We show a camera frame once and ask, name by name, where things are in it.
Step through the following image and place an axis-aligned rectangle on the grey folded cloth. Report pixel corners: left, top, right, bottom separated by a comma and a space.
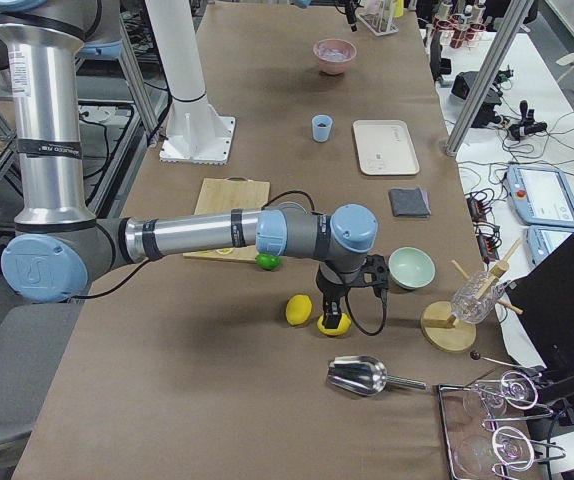
388, 187, 431, 218

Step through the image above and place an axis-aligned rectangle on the green lime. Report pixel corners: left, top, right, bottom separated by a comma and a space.
255, 253, 281, 271

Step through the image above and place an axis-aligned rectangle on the black metal glass rack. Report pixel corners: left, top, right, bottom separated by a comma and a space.
437, 370, 566, 479

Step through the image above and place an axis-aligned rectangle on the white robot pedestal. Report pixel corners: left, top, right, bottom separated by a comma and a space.
146, 0, 236, 165

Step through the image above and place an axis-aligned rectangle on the wooden cutting board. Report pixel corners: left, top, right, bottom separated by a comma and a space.
183, 177, 270, 263

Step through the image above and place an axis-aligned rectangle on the teach pendant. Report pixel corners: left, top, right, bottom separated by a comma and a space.
504, 164, 574, 228
526, 225, 574, 266

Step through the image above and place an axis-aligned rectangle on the pile of ice cubes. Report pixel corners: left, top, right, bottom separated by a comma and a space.
315, 42, 353, 63

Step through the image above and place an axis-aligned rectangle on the clear cut glass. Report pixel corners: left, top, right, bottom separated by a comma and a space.
451, 271, 506, 325

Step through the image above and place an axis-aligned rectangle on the yellow lemon far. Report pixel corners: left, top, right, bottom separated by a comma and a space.
285, 294, 313, 326

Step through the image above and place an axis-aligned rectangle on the cream rabbit tray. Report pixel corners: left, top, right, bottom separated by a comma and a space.
353, 120, 420, 176

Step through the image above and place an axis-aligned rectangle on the grey chair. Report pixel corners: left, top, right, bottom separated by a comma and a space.
0, 303, 80, 469

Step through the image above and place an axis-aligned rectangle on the mint green bowl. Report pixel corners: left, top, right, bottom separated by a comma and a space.
388, 247, 436, 290

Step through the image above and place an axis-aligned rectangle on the light blue cup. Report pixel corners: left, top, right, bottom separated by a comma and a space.
311, 114, 333, 143

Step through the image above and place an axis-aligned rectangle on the white cup rack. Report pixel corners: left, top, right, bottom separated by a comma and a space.
357, 0, 404, 37

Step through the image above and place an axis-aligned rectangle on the aluminium frame post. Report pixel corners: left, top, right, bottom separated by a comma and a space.
445, 0, 533, 157

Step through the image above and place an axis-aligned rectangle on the metal ice scoop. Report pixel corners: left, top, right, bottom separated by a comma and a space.
327, 355, 427, 396

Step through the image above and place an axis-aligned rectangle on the black monitor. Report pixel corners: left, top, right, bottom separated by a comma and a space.
508, 234, 574, 374

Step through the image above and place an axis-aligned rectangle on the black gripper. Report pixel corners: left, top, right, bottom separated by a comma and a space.
342, 0, 360, 32
316, 262, 362, 330

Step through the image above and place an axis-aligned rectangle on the wooden glass stand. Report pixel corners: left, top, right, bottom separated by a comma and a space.
421, 238, 523, 353

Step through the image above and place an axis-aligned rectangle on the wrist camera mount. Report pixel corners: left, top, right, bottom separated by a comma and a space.
352, 254, 389, 297

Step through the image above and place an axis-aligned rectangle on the lower teach pendant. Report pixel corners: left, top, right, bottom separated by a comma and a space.
526, 225, 574, 266

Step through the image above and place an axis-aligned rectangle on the pink bowl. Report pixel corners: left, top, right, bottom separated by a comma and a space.
313, 38, 357, 76

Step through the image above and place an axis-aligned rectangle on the yellow lemon near scoop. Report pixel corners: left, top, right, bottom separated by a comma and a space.
316, 313, 351, 337

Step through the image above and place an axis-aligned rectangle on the upper teach pendant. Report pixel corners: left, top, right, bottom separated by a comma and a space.
504, 164, 574, 228

